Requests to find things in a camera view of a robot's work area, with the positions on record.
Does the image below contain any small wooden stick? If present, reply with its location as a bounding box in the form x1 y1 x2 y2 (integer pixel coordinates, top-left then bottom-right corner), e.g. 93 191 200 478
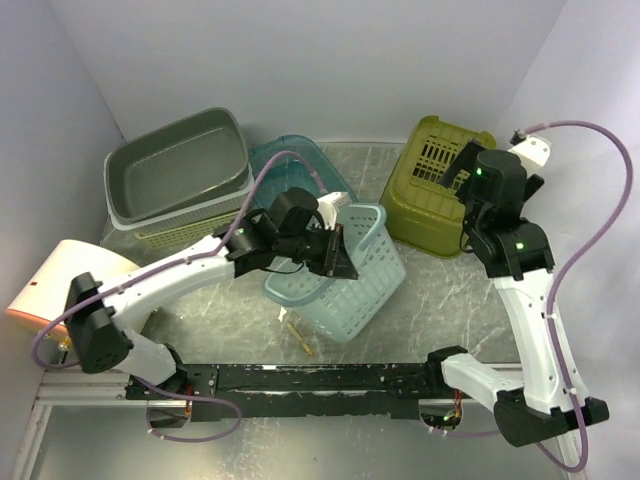
286 322 315 357

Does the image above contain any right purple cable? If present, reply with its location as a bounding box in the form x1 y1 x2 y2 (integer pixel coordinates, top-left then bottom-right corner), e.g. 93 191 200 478
427 119 634 474

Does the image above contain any pale yellow perforated basket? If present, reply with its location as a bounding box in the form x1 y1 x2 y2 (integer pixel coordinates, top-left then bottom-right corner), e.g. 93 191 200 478
135 210 239 249

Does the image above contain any grey plastic tub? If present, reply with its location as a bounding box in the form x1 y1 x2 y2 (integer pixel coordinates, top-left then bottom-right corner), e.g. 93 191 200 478
104 108 252 229

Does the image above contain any light blue perforated basket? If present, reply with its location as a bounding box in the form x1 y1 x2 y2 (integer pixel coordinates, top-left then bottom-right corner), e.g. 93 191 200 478
263 202 406 343

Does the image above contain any olive green plastic basket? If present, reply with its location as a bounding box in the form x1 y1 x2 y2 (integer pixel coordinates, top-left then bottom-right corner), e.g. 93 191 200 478
380 115 496 258

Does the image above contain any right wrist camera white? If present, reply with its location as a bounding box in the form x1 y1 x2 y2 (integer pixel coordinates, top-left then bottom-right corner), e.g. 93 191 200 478
508 130 551 176

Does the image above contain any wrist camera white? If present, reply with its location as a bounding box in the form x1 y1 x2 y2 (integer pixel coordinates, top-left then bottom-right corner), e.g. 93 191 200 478
318 192 351 230
508 130 551 176

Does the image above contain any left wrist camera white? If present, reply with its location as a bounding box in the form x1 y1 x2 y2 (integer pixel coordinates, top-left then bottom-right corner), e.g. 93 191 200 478
318 192 351 230

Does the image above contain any teal transparent plastic tub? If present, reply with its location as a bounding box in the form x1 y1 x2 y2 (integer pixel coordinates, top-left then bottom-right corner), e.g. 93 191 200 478
247 133 360 221

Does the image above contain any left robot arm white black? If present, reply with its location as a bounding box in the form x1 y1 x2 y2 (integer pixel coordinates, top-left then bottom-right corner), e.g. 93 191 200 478
65 187 358 399

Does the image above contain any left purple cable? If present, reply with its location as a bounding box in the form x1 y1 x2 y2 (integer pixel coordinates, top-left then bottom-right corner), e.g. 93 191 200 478
31 151 331 443

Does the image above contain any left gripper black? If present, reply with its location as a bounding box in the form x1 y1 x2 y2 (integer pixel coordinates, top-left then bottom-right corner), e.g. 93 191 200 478
277 220 359 279

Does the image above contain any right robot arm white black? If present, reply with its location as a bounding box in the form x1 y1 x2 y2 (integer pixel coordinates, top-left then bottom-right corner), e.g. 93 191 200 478
424 141 609 447

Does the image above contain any cream cylindrical appliance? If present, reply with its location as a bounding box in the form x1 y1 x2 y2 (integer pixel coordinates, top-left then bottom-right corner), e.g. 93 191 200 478
6 239 138 332

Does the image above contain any purple cable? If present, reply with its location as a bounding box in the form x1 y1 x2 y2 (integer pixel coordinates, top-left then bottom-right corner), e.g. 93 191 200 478
427 119 634 474
31 151 331 443

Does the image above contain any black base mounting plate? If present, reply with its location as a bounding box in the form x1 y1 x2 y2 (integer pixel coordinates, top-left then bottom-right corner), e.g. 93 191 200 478
124 362 484 424

